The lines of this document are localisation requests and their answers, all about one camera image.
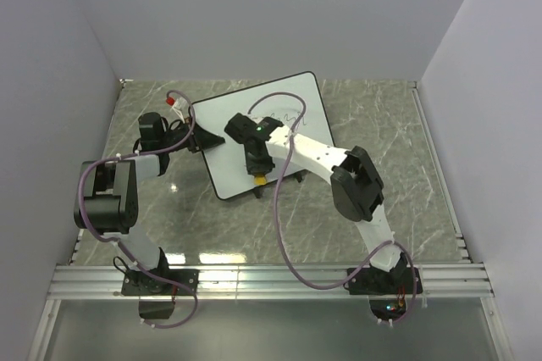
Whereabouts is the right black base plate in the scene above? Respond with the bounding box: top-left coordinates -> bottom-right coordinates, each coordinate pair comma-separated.
343,266 -> 423,296

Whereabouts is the white whiteboard black frame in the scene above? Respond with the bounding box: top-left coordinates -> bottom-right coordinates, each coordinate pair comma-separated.
194,71 -> 335,200

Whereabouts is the aluminium mounting rail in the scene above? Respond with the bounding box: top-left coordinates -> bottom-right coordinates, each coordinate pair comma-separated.
47,263 -> 494,301

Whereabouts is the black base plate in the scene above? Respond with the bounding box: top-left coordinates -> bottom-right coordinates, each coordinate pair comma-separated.
121,269 -> 199,297
343,266 -> 423,296

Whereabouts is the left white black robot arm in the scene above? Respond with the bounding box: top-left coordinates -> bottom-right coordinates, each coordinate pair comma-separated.
74,112 -> 225,295

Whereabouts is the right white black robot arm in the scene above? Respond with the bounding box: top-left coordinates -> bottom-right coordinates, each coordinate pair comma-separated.
224,114 -> 416,293

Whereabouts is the yellow black sponge eraser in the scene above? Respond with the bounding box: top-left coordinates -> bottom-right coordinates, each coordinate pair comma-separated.
254,174 -> 268,186

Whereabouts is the right side aluminium rail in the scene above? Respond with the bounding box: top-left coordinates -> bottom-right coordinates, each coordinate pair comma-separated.
408,81 -> 473,263

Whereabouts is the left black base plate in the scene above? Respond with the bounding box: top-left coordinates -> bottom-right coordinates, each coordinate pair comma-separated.
121,269 -> 199,297

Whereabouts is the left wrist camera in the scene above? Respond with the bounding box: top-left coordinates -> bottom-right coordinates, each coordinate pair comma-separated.
166,96 -> 188,122

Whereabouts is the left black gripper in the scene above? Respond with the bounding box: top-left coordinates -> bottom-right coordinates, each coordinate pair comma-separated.
161,118 -> 224,154

